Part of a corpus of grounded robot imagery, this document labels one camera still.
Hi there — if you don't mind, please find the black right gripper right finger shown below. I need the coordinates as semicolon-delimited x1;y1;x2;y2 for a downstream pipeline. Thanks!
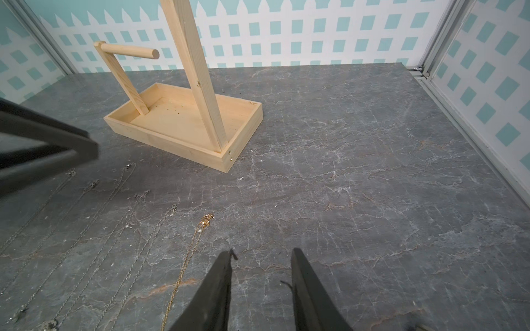
291;248;352;330

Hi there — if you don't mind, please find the wooden jewelry display stand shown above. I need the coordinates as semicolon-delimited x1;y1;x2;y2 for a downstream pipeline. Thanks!
94;1;263;172

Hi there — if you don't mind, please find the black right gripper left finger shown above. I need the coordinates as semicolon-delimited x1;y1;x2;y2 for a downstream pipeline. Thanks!
170;249;237;331

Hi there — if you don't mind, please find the gold chain necklace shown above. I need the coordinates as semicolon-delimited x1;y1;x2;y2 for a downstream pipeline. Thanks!
159;212;215;331

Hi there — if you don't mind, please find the silver necklace ring pendant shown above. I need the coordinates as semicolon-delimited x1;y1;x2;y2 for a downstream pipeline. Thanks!
38;189;150;330

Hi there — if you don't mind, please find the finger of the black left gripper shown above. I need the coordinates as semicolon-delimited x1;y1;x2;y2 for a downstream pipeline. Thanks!
1;99;99;164
1;150;79;197

